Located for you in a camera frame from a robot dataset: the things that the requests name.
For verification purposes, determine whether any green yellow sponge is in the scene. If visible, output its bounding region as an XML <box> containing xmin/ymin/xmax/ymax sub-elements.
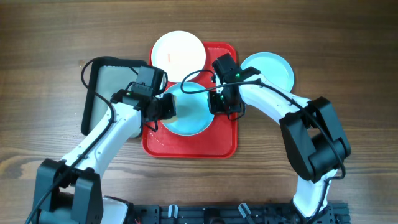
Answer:
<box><xmin>161</xmin><ymin>93</ymin><xmax>178</xmax><ymax>124</ymax></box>

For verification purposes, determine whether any teal plate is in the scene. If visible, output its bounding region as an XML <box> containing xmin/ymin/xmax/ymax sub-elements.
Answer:
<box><xmin>162</xmin><ymin>83</ymin><xmax>215</xmax><ymax>136</ymax></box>
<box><xmin>241</xmin><ymin>52</ymin><xmax>295</xmax><ymax>91</ymax></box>

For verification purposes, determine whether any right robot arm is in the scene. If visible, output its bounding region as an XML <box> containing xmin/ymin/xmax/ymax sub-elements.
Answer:
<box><xmin>208</xmin><ymin>67</ymin><xmax>351</xmax><ymax>223</ymax></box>

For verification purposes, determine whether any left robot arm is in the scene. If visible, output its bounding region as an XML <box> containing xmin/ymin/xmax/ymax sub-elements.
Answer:
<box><xmin>26</xmin><ymin>90</ymin><xmax>175</xmax><ymax>223</ymax></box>

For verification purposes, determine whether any red plastic tray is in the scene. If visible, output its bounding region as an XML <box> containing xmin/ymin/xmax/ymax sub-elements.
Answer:
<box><xmin>141</xmin><ymin>42</ymin><xmax>238</xmax><ymax>159</ymax></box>

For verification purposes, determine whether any black tray with water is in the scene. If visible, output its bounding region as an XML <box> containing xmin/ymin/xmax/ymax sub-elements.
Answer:
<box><xmin>81</xmin><ymin>57</ymin><xmax>147</xmax><ymax>136</ymax></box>

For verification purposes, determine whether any white round plate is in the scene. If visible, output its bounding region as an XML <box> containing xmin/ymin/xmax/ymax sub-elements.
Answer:
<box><xmin>150</xmin><ymin>30</ymin><xmax>206</xmax><ymax>83</ymax></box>

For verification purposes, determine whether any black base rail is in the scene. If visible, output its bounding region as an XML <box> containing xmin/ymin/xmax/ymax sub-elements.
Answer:
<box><xmin>102</xmin><ymin>202</ymin><xmax>351</xmax><ymax>224</ymax></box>

